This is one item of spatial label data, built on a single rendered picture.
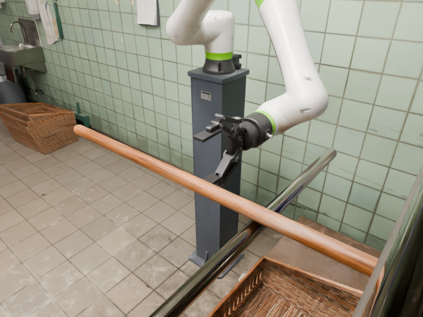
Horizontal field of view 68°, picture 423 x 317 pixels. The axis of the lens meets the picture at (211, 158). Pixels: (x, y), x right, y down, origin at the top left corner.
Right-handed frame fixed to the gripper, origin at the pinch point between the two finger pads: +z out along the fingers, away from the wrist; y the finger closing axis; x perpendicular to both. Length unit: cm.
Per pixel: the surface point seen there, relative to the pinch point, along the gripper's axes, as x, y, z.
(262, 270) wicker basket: -9, 52, -22
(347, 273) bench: -32, 61, -48
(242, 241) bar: -21.0, 1.1, 14.1
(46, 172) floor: 230, 121, -48
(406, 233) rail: -42, -26, 30
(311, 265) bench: -19, 61, -43
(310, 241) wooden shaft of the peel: -31.0, -1.8, 9.6
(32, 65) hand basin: 346, 53, -109
